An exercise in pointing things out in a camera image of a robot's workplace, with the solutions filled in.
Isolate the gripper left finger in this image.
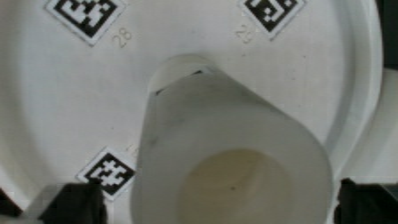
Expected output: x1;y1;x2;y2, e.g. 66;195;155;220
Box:
23;183;107;224

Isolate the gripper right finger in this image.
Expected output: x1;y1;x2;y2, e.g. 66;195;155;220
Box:
334;178;398;224

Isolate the white cylindrical table leg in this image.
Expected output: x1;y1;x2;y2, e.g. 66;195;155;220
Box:
130;65;334;224

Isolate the white round table top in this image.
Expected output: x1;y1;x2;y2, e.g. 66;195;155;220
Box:
0;0;382;224

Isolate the white L-shaped fence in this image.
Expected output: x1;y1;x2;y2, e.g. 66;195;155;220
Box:
341;69;398;183

